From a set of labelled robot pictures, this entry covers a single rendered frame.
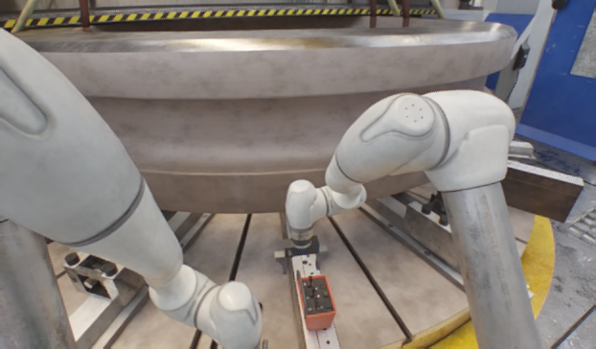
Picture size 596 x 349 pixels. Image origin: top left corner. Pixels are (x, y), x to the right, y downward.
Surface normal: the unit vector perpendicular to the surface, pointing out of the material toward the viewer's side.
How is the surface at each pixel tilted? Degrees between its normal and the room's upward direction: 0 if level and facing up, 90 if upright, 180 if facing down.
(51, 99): 70
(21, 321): 87
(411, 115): 44
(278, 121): 90
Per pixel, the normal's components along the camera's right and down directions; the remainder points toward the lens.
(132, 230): 0.84, 0.44
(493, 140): 0.32, -0.07
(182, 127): -0.11, 0.47
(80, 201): 0.72, 0.43
